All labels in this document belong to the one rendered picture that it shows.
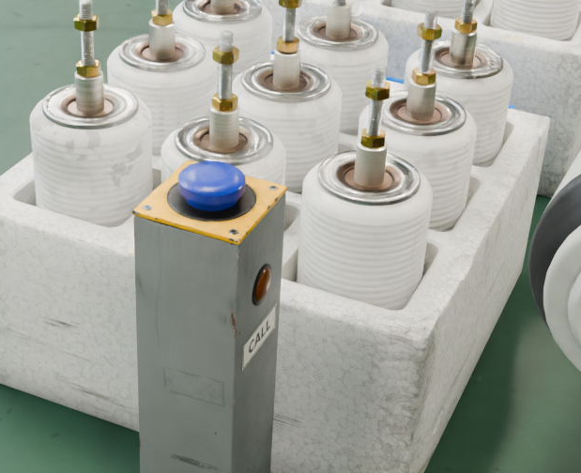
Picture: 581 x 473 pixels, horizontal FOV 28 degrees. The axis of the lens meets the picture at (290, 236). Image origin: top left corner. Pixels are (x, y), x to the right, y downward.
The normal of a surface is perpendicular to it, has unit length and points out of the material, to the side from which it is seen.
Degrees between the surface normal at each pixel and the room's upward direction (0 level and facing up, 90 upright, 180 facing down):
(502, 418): 0
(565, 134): 90
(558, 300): 90
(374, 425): 90
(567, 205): 66
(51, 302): 90
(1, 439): 0
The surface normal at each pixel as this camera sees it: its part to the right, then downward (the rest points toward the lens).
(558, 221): -0.87, -0.10
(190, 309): -0.40, 0.48
